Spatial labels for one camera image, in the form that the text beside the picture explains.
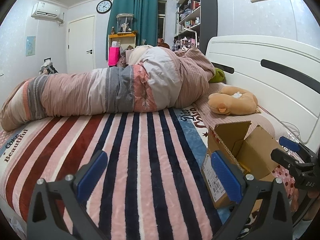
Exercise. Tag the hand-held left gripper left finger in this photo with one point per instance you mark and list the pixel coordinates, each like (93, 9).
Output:
(92, 175)

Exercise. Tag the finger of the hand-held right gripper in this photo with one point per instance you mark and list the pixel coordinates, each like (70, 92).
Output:
(287, 142)
(282, 158)

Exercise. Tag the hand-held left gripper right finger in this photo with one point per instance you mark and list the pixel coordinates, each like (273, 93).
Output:
(225, 177)

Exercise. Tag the brown cardboard box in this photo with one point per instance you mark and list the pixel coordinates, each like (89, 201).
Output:
(257, 150)

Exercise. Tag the pink polka dot cushion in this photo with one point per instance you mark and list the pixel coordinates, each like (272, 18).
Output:
(287, 182)

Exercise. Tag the striped plush blanket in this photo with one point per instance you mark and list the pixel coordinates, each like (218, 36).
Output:
(125, 155)

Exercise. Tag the brown plush toy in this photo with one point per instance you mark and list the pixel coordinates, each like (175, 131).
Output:
(232, 102)

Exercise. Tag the rolled pink grey quilt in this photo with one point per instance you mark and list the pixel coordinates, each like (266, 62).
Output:
(100, 92)

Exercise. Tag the green plush toy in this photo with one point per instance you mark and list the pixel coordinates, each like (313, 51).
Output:
(217, 76)

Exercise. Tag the white bed headboard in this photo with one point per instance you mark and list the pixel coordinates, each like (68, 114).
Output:
(250, 52)

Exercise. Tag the grey black bag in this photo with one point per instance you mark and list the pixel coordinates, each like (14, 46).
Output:
(48, 67)

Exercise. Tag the pink gift bag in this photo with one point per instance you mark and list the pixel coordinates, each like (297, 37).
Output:
(114, 57)

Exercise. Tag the white door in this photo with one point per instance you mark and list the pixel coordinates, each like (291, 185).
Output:
(81, 42)

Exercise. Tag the yellow table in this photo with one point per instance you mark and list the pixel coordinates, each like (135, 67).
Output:
(122, 36)

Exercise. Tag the brown teddy bear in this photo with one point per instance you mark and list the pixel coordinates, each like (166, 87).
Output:
(163, 43)

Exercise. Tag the black white bookshelf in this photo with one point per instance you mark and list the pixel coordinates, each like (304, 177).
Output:
(208, 10)

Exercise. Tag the glass display case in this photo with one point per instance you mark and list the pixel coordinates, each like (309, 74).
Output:
(124, 23)

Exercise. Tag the teal curtain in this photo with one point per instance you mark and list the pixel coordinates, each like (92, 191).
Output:
(145, 20)

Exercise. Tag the window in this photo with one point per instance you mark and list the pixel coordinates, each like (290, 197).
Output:
(162, 22)

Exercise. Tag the white air conditioner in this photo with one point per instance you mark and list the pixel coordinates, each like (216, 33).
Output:
(46, 10)

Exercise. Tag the small blue wall poster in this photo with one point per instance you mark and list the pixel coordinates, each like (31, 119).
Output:
(30, 46)

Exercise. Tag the black round wall clock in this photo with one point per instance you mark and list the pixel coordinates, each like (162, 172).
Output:
(104, 6)

